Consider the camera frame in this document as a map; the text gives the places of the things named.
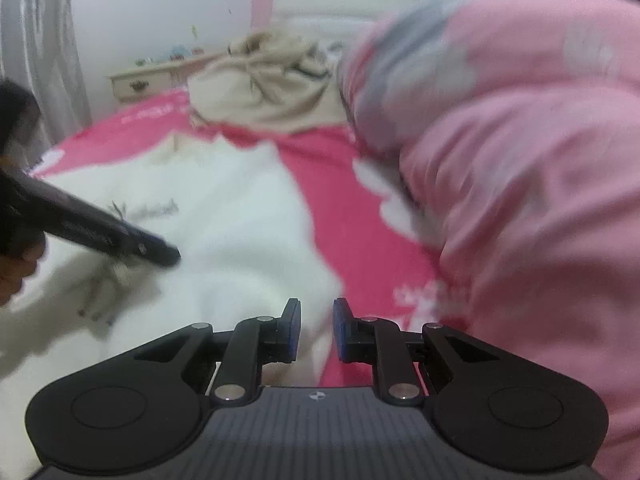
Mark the cream nightstand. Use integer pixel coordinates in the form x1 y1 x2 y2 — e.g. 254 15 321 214
108 51 227 107

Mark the white fleece sweater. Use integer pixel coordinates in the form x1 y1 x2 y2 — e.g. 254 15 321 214
0 130 342 387

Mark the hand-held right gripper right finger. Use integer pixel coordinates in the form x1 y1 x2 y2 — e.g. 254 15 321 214
332 297 502 407

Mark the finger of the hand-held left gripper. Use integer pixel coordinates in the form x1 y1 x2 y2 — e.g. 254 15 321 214
116 225 182 268

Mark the grey curtain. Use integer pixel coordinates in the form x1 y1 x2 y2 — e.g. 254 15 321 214
0 0 94 172

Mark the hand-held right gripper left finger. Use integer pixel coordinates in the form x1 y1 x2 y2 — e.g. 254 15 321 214
131 297 304 407

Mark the beige garment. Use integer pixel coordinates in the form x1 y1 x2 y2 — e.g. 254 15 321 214
187 29 352 137

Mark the person's left hand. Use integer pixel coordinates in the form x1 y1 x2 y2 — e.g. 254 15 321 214
0 252 41 307

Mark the pink floral bed sheet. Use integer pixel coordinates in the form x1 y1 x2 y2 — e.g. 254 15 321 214
29 86 452 392

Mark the pink white bed headboard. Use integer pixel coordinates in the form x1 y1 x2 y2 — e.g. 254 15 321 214
250 0 503 47

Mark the pink floral quilt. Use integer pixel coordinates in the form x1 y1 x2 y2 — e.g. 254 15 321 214
336 0 640 480

